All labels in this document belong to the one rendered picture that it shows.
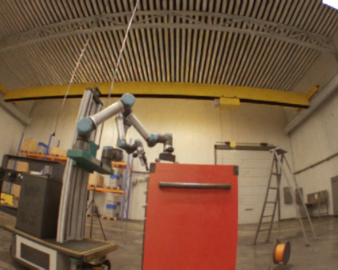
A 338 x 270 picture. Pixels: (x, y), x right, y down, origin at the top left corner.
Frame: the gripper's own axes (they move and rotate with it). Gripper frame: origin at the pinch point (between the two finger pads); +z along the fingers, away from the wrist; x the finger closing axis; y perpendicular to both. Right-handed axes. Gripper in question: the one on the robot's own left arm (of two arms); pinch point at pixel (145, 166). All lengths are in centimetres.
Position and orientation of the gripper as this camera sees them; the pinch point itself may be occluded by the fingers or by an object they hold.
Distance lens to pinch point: 185.7
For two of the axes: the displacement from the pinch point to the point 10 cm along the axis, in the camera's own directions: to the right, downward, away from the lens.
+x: 2.3, 5.0, 8.3
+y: 9.2, -3.8, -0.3
